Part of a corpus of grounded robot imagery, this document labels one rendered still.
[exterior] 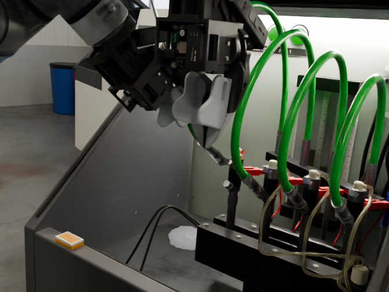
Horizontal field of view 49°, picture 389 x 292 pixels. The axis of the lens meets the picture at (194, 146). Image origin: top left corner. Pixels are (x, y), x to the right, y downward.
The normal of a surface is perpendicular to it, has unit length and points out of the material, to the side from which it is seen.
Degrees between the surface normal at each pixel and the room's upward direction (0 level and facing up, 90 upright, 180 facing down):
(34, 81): 90
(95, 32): 118
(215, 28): 90
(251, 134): 90
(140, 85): 77
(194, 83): 87
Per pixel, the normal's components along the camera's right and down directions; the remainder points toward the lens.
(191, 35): -0.59, 0.16
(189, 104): 0.76, 0.16
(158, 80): 0.65, 0.02
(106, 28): 0.25, 0.47
